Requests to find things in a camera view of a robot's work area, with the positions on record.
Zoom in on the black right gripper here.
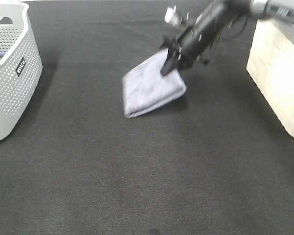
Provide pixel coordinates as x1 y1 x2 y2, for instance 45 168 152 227
159 0 247 76

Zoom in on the grey perforated laundry basket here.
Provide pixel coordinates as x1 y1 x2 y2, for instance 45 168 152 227
0 0 43 141

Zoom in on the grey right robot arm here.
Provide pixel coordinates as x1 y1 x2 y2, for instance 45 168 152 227
161 0 294 76

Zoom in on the lavender towel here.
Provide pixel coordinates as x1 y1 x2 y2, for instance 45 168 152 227
122 49 187 118

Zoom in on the white plastic storage bin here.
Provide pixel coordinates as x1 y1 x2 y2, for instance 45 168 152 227
246 20 294 137

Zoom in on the black fabric table mat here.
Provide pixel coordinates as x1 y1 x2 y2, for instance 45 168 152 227
0 0 294 235

